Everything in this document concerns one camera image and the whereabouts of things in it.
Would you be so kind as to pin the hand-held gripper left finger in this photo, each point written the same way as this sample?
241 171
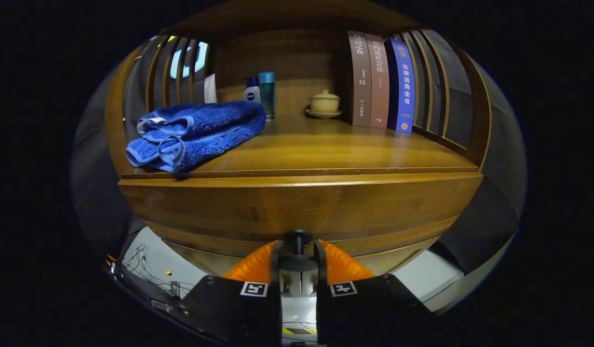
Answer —
276 260

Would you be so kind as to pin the white card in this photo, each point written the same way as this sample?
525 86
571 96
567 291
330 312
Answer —
210 89

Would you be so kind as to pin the blue folded towel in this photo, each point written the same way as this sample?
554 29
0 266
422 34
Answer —
195 135

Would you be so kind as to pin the teal translucent bottle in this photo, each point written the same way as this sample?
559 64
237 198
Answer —
267 96

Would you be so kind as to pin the wooden cabinet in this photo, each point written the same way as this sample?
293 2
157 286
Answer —
287 62

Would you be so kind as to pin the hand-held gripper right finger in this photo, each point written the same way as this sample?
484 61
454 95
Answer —
320 260

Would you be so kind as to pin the wooden drawer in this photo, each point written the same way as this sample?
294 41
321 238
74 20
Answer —
302 202

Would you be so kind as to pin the white bottle with blue cap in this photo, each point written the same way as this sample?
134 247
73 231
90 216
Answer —
251 94

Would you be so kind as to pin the beige lidded teacup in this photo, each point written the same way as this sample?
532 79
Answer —
324 102

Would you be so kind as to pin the beige saucer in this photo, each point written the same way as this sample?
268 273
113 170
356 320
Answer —
323 114

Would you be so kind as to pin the reddish brown book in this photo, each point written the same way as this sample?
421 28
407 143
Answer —
378 86

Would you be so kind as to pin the blue book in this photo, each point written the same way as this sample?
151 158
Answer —
403 91

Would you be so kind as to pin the wooden countertop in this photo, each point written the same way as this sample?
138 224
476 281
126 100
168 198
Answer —
326 149

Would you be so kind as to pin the dark brown book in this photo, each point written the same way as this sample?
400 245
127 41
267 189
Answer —
358 82

